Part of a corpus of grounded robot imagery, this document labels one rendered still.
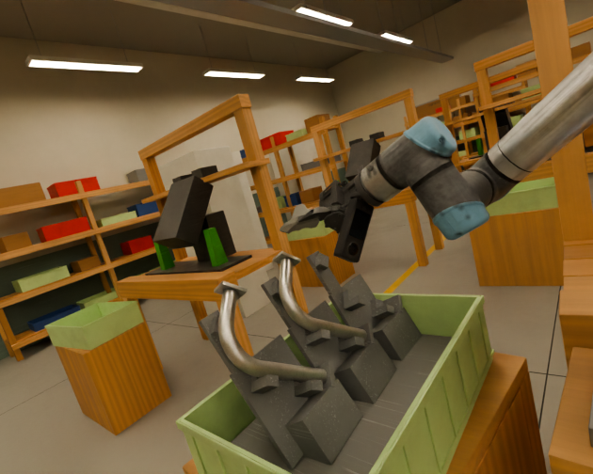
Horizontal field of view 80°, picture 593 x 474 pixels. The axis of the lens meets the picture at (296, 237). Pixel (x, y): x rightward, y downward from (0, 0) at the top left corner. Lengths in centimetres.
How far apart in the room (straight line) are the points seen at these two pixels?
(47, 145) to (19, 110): 60
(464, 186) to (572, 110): 17
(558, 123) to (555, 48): 87
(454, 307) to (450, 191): 47
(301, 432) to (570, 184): 120
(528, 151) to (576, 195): 87
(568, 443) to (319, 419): 39
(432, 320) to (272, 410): 51
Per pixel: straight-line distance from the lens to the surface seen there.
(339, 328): 84
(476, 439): 84
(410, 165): 60
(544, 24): 152
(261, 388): 70
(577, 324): 101
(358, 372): 83
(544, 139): 66
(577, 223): 156
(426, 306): 102
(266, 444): 84
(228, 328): 68
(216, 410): 85
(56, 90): 750
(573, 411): 81
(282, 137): 676
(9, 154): 696
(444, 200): 59
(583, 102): 65
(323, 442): 74
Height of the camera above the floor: 135
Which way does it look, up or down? 9 degrees down
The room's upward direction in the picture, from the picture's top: 16 degrees counter-clockwise
